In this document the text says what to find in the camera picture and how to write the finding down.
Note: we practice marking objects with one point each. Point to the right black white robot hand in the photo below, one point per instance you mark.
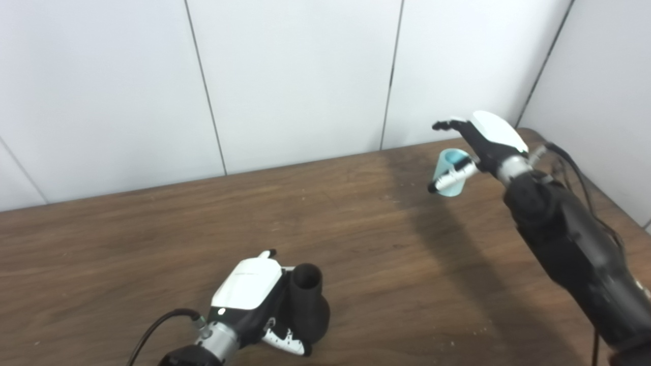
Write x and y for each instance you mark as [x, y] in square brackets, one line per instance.
[496, 137]

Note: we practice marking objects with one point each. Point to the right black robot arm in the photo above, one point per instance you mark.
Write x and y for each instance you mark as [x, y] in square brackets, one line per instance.
[574, 239]

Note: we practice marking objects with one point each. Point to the black funnel-shaped nozzle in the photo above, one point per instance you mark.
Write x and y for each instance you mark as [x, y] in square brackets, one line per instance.
[307, 305]

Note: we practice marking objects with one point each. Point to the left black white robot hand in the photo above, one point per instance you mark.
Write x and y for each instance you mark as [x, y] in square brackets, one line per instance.
[249, 290]

